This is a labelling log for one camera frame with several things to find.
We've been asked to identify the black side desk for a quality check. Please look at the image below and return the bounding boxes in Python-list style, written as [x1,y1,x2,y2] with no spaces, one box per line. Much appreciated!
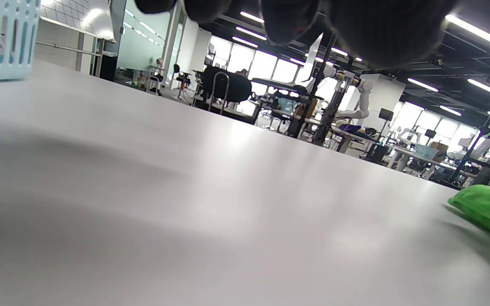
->
[251,78,325,102]

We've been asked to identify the person's left hand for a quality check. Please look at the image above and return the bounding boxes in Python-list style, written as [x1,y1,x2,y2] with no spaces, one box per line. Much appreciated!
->
[134,0,460,69]

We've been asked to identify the dark desk column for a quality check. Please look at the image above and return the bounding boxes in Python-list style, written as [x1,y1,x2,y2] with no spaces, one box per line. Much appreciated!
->
[311,32,348,145]

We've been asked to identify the white wheeled rack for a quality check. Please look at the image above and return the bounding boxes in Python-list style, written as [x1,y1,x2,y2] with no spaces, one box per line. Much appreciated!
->
[37,0,119,73]

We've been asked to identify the black office chair chrome base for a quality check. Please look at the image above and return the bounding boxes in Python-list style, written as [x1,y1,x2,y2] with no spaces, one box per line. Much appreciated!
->
[202,66,255,116]

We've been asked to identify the black background chair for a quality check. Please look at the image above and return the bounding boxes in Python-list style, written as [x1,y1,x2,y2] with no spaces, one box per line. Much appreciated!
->
[173,64,191,101]

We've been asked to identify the black cabinet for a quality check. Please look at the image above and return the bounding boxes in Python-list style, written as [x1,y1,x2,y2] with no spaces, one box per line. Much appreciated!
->
[99,54,118,82]

